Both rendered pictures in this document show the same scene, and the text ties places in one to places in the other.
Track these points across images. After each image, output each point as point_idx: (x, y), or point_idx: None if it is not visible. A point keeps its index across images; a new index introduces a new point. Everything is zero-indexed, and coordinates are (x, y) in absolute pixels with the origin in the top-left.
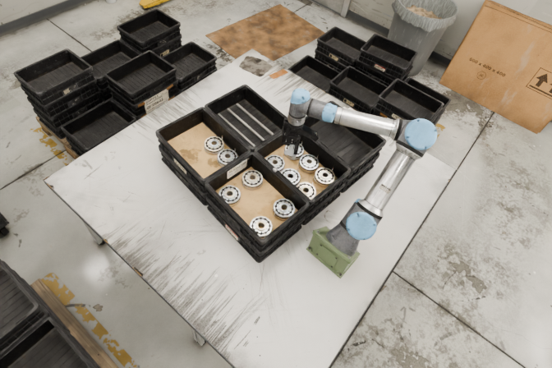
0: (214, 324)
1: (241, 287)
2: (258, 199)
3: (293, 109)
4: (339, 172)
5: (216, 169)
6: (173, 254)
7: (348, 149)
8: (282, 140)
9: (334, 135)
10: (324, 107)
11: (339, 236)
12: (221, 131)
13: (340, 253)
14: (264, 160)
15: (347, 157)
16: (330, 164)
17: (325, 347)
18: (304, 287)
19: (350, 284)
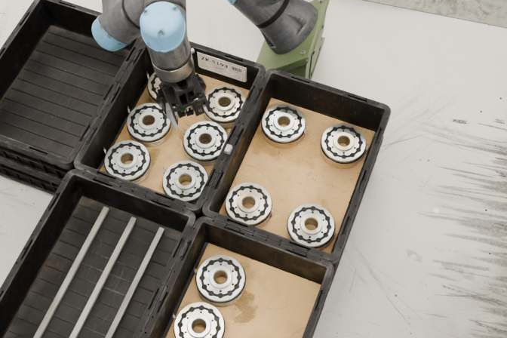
0: (505, 173)
1: (428, 164)
2: (282, 179)
3: (187, 43)
4: (149, 62)
5: (258, 291)
6: (448, 299)
7: (68, 74)
8: (207, 105)
9: (35, 109)
10: None
11: (299, 15)
12: (161, 322)
13: (324, 10)
14: (213, 178)
15: (90, 69)
16: (138, 81)
17: (434, 28)
18: (370, 80)
19: (325, 25)
